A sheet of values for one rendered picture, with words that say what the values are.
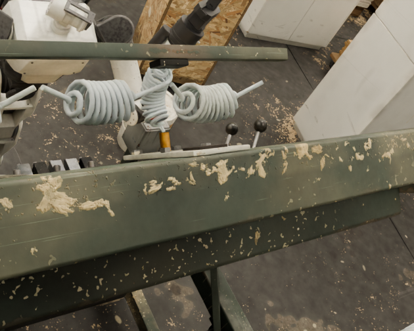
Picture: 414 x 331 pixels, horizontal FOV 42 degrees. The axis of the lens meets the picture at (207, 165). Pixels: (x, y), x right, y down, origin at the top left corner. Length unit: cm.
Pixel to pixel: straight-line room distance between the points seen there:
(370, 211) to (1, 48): 91
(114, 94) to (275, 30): 434
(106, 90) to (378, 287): 317
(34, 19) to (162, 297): 164
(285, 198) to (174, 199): 19
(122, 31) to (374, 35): 231
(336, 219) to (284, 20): 392
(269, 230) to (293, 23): 413
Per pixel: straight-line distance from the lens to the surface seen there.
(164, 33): 169
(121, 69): 184
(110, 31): 181
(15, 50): 68
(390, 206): 137
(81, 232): 61
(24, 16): 171
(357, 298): 358
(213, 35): 366
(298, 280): 336
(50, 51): 70
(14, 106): 216
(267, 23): 497
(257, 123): 145
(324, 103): 405
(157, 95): 83
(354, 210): 126
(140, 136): 217
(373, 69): 377
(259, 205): 76
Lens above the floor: 234
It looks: 41 degrees down
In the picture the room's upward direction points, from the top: 34 degrees clockwise
